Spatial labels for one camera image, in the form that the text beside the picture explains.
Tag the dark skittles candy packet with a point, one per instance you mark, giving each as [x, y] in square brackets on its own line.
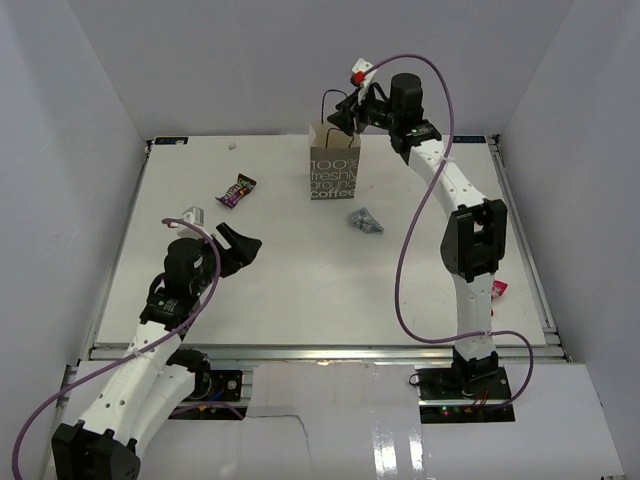
[240, 189]

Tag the aluminium front rail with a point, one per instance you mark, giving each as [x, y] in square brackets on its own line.
[270, 353]

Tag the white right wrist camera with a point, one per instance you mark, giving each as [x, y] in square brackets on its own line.
[363, 70]

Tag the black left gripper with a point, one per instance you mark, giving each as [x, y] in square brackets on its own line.
[244, 249]

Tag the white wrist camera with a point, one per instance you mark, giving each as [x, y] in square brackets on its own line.
[194, 216]
[363, 70]

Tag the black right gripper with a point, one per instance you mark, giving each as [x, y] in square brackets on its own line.
[352, 109]

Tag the grey paper coffee bag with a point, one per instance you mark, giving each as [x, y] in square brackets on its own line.
[333, 158]

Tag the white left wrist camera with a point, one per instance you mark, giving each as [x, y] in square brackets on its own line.
[194, 216]

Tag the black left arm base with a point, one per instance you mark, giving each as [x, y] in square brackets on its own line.
[218, 385]

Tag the silver foil snack packet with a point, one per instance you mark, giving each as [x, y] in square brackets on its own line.
[362, 220]

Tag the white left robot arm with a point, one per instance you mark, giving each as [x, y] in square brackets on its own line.
[108, 439]

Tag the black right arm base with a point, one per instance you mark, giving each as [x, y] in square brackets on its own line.
[443, 384]

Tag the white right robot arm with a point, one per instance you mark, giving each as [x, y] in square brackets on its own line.
[474, 240]

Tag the pink candy pouch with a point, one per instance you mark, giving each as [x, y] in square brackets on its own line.
[498, 289]

